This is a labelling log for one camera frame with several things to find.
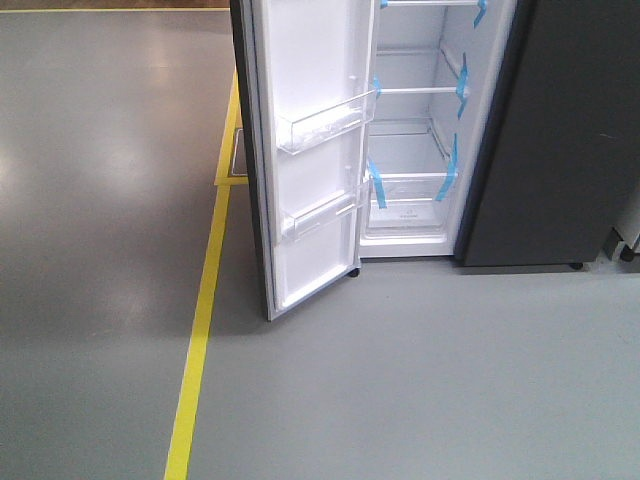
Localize clear door bin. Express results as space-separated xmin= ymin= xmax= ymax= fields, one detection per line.
xmin=275 ymin=89 xmax=378 ymax=155
xmin=280 ymin=180 xmax=370 ymax=241

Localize fridge door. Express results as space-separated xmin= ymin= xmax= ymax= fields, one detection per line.
xmin=231 ymin=1 xmax=380 ymax=321

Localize clear crisper drawer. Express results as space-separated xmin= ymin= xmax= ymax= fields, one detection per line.
xmin=364 ymin=173 xmax=450 ymax=238

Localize dark grey fridge body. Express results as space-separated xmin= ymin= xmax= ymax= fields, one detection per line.
xmin=360 ymin=1 xmax=639 ymax=269

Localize lower clear door bin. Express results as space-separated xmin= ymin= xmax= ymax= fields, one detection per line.
xmin=280 ymin=180 xmax=370 ymax=241

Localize middle clear door bin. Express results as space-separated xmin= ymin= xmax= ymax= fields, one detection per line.
xmin=275 ymin=89 xmax=378 ymax=155

